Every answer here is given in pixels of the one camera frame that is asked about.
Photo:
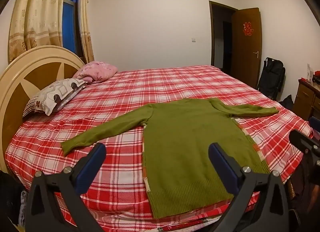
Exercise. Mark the brown wooden door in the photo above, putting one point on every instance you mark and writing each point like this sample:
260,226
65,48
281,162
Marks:
246,50

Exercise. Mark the left beige curtain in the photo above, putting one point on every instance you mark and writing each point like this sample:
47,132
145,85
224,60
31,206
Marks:
34,23

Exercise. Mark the right beige curtain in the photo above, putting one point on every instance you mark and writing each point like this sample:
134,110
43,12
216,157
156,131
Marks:
85,35

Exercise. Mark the green striped knit sweater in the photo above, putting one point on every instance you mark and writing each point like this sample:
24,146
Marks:
177,172

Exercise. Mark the dark blue window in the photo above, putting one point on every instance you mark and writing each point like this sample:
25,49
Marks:
69,31

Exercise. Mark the black folded stroller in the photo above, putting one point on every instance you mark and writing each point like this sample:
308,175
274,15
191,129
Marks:
272,78

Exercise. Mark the brown wooden dresser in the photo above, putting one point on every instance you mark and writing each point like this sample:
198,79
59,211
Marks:
307,101

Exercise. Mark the grey patterned pillow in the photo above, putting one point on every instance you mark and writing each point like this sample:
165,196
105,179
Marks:
54,97

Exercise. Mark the pink floral pillow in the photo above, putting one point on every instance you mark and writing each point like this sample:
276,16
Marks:
96,72

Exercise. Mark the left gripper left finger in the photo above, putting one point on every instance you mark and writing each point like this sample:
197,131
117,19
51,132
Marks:
43,211

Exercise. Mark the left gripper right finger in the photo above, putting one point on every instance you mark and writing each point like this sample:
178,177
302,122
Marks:
259,202

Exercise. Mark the red items on dresser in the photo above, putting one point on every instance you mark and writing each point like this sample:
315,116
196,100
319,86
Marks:
312,77

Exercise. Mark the red plaid bed sheet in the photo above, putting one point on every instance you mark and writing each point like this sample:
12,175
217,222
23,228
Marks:
117,197

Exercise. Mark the cream and brown headboard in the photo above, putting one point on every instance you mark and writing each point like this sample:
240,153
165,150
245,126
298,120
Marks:
23,78

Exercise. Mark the red door decoration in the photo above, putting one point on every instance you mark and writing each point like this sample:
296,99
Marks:
247,29

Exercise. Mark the beige curtain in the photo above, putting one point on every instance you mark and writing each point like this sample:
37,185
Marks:
85,35
34,23

